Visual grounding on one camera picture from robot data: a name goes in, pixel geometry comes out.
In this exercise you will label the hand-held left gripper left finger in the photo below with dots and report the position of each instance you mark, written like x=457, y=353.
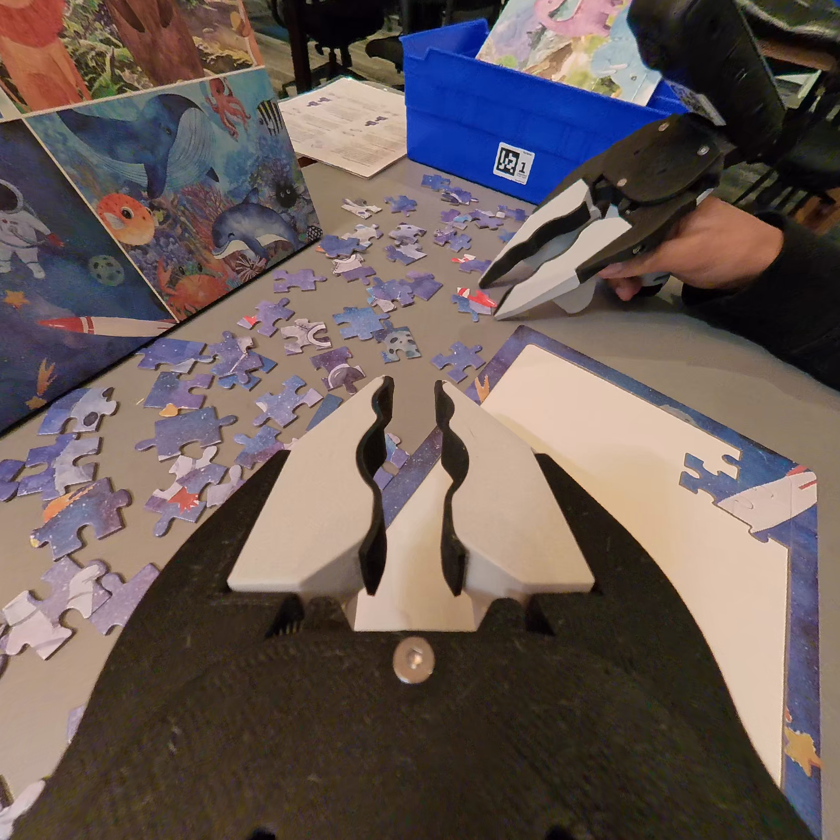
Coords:
x=308, y=518

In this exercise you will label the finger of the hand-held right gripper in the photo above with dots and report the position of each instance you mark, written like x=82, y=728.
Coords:
x=554, y=205
x=551, y=289

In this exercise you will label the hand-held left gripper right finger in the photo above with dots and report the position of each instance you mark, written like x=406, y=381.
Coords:
x=518, y=518

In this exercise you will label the red white puzzle piece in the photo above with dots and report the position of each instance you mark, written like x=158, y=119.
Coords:
x=472, y=300

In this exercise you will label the blue framed puzzle tray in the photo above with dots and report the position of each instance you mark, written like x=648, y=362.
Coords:
x=623, y=459

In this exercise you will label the scatter of purple puzzle pieces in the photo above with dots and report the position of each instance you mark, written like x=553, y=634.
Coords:
x=187, y=430

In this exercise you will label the person's right forearm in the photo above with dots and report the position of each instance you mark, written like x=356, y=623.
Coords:
x=800, y=308

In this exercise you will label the person's right hand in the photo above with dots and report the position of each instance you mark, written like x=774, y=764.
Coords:
x=722, y=249

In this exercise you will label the blue plastic bin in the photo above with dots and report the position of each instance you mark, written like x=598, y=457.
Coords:
x=459, y=118

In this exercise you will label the black office chair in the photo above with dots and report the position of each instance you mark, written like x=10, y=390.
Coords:
x=814, y=161

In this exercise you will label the dinosaur puzzle board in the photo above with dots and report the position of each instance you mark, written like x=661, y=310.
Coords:
x=571, y=46

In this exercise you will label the laminated instruction sheet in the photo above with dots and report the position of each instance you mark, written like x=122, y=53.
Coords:
x=341, y=124

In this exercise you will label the assembled rocket puzzle section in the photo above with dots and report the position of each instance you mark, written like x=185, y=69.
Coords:
x=768, y=505

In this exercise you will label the illustrated puzzle box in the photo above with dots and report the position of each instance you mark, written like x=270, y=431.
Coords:
x=164, y=164

